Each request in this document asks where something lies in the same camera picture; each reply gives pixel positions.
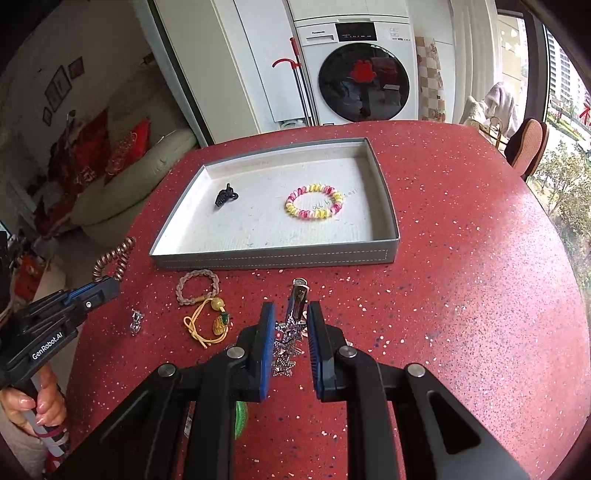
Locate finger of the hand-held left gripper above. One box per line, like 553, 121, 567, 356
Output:
21, 276, 122, 340
62, 281, 110, 305

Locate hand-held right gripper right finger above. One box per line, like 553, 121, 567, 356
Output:
307, 301, 532, 480

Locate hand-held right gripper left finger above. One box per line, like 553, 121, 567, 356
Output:
58, 302, 278, 480

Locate brown spiral hair tie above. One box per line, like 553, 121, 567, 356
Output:
92, 236, 137, 283

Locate silver rhinestone hair clip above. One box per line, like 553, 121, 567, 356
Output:
272, 277, 309, 378

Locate yellow cord flower hair tie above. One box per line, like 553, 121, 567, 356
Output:
183, 298, 232, 349

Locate beige braided hair tie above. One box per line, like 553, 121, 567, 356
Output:
176, 270, 219, 306

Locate grey shallow tray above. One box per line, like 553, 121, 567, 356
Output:
148, 137, 400, 271

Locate person's left hand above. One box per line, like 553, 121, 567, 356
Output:
0, 367, 68, 439

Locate cream leather sofa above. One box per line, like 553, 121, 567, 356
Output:
71, 108, 199, 238

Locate red blanket pile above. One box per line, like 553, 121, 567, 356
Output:
39, 108, 110, 236

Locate red embroidered cushion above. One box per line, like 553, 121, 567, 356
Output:
104, 117, 153, 185

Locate black hair claw clip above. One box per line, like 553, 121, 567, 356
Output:
215, 183, 239, 208

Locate white tall cabinet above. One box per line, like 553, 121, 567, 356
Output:
154, 0, 305, 144

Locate white washing machine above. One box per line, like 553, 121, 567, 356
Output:
294, 16, 419, 125

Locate beige cushion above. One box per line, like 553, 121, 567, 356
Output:
462, 96, 485, 126

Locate brown round-back chair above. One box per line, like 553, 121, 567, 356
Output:
504, 118, 550, 181

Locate checkered hanging cloth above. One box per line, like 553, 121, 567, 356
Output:
414, 36, 446, 123

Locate mop pole with red hook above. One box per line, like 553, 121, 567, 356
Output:
271, 38, 319, 126

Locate white draped towel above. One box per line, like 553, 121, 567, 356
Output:
478, 82, 518, 139

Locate yellow pink spiral hair tie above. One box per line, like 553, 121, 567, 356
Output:
284, 183, 345, 222

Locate large wall picture frame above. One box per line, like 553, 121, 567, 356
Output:
44, 65, 72, 112

